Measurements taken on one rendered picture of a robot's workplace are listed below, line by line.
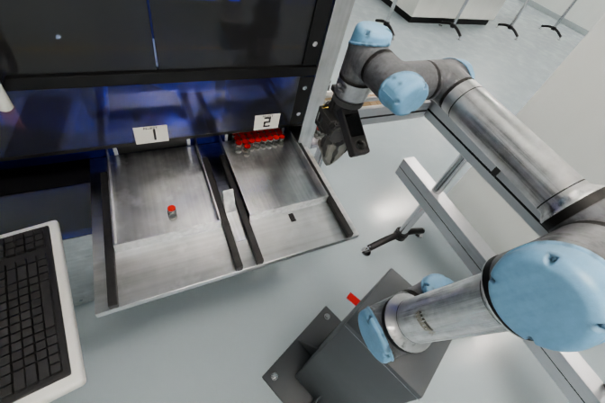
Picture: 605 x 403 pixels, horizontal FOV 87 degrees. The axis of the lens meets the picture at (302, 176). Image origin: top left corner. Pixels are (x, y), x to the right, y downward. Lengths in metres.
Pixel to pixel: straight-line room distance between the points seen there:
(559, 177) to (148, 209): 0.91
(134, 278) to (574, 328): 0.81
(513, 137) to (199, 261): 0.73
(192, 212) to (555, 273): 0.81
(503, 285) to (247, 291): 1.46
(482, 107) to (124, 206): 0.89
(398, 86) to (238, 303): 1.43
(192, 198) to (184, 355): 0.91
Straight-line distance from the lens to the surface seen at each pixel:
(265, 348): 1.73
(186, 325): 1.75
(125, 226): 0.97
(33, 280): 1.02
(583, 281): 0.45
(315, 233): 0.96
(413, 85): 0.58
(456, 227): 1.73
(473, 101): 0.65
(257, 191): 1.01
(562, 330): 0.48
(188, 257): 0.89
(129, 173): 1.08
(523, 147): 0.61
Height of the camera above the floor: 1.67
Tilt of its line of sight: 47 degrees down
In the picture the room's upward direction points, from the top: 17 degrees clockwise
